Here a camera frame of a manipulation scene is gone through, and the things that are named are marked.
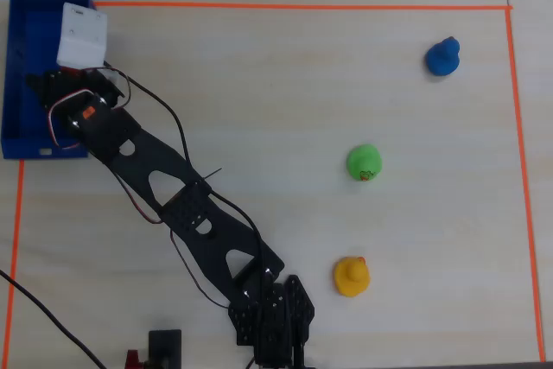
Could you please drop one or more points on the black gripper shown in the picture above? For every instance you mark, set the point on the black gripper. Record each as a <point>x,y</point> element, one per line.
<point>43,85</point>

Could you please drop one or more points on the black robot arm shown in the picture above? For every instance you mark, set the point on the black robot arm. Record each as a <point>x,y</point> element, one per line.
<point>181,209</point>

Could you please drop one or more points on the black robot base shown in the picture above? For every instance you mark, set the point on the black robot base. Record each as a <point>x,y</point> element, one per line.
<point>281,321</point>

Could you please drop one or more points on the blue plastic box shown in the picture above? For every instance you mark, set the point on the blue plastic box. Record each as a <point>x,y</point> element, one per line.
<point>39,32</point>

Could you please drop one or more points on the small black box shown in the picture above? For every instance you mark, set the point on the small black box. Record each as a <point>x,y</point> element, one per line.
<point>164,343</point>

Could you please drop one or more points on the green rubber duck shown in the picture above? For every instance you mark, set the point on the green rubber duck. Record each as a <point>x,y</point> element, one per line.
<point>364,161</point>

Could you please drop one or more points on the yellow rubber duck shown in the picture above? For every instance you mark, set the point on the yellow rubber duck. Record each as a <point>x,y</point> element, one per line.
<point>351,277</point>

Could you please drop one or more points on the blue rubber duck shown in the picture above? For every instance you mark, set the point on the blue rubber duck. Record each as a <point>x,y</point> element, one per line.
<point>443,58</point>

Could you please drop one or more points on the orange tape line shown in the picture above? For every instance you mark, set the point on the orange tape line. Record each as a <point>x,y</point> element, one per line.
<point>302,6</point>
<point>14,256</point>
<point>524,179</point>

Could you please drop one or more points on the black zip tie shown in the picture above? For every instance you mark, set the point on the black zip tie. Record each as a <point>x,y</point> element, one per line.
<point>214,172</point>

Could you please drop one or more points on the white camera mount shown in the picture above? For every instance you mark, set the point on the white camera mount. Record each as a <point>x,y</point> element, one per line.
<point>82,36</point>

